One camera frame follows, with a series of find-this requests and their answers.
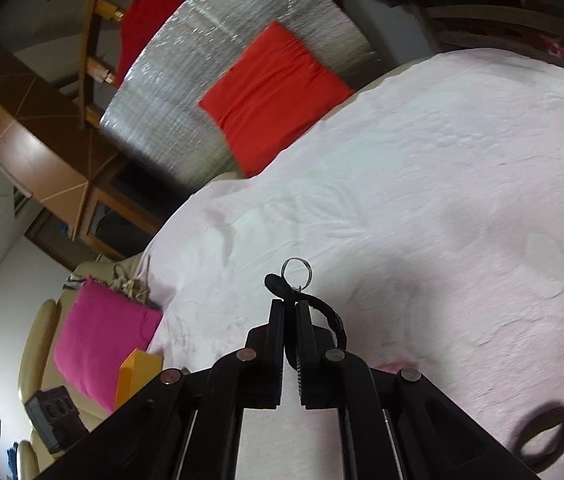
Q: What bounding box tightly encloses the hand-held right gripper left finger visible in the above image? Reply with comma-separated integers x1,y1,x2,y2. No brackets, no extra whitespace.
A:
37,299,285,480

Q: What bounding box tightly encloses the large red cushion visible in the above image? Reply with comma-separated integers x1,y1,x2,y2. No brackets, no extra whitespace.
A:
114,0,227,88

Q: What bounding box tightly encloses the pink pillow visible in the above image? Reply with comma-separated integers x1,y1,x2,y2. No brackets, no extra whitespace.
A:
53,276,163,413

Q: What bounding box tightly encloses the beige tassel fringe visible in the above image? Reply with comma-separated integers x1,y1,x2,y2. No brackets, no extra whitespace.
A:
109,264,151,306

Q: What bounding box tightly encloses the black scrunchie ring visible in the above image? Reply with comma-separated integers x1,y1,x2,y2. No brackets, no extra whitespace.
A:
514,406,564,466

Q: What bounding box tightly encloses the silver foil mat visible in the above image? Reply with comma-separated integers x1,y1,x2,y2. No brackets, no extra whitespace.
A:
99,0,380,193

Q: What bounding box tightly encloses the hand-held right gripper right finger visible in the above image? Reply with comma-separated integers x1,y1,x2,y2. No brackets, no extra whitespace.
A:
296,300,537,480

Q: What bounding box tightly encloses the white embossed blanket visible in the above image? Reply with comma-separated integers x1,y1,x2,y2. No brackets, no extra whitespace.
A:
139,47,564,480

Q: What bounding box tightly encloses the wooden table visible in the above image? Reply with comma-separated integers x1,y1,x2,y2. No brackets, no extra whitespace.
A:
362,0,564,66

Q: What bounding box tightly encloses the small red pillow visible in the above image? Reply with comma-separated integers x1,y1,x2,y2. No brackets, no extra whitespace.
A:
198,21,355,178

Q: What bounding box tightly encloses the wooden stair railing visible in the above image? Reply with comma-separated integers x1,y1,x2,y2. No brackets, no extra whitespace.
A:
79,0,153,131

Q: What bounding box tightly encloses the curved wooden stair panel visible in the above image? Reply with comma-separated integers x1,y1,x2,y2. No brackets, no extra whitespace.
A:
0,67,163,271

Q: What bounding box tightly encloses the black hair tie with ring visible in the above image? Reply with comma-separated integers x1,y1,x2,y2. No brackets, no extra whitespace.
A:
264,257,349,351

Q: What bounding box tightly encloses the orange box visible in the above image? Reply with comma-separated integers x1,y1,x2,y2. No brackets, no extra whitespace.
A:
114,349,163,410

